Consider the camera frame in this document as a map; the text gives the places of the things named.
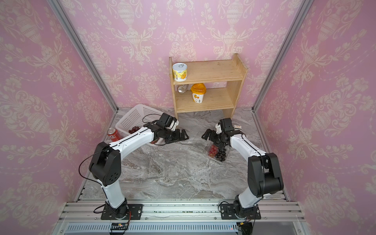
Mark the yellow white can on shelf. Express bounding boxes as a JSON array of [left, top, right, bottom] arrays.
[[172, 63, 188, 82]]

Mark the red soda can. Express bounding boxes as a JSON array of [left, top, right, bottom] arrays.
[[107, 127, 121, 142]]

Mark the white plastic basket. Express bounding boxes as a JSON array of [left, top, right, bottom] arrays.
[[111, 104, 179, 150]]

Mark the light red grape bunch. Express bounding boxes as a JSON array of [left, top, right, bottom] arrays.
[[208, 145, 218, 158]]

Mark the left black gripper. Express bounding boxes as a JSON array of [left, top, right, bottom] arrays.
[[163, 128, 190, 144]]

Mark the clear plastic container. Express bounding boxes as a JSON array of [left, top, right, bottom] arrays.
[[204, 144, 230, 163]]

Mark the dark red grape bunch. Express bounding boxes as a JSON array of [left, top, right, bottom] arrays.
[[128, 126, 140, 134]]

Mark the aluminium rail frame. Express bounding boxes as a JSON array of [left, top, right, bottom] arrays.
[[53, 199, 309, 235]]

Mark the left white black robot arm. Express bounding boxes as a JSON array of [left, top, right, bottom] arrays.
[[89, 123, 189, 219]]

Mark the orange lid white cup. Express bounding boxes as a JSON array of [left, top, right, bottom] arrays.
[[191, 83, 207, 103]]

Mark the wooden two-tier shelf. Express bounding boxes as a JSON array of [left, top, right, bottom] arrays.
[[169, 53, 248, 118]]

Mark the black grape bunch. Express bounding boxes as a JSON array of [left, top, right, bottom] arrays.
[[215, 146, 227, 162]]

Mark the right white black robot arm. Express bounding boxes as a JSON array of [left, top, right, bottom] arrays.
[[201, 118, 284, 218]]

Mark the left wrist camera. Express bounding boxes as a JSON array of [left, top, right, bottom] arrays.
[[157, 113, 179, 131]]

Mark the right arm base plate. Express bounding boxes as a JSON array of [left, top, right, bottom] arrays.
[[219, 203, 261, 220]]

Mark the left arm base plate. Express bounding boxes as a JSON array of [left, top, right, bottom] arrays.
[[101, 204, 143, 221]]

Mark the small glass jar on shelf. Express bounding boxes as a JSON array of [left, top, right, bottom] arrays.
[[177, 84, 188, 94]]

